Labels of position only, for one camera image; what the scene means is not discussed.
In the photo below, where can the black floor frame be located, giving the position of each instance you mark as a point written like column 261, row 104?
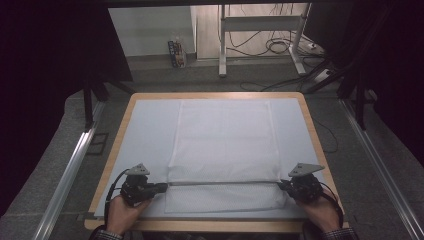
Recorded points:
column 98, row 143

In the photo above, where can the person's right hand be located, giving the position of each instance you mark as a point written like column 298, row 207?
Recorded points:
column 321, row 211

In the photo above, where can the dark curtain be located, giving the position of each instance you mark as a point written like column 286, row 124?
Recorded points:
column 396, row 66
column 43, row 83

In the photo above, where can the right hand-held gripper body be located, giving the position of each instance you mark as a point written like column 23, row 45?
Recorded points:
column 305, row 186

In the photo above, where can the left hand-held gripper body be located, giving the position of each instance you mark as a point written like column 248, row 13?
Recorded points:
column 136, row 190

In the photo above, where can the white metal desk frame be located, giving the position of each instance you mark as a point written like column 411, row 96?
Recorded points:
column 261, row 23

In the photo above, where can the person's left hand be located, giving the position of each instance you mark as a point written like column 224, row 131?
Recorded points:
column 121, row 215

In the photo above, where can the black metal stand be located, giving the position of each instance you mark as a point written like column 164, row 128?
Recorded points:
column 360, row 103
column 88, row 103

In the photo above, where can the aluminium rail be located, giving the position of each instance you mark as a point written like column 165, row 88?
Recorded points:
column 68, row 173
column 380, row 160

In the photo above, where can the white power strip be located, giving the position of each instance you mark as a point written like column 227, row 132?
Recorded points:
column 322, row 75

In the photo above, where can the colourful packet box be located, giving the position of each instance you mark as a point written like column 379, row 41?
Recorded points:
column 176, row 53

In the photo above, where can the white cloth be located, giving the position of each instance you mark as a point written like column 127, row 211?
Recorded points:
column 223, row 156

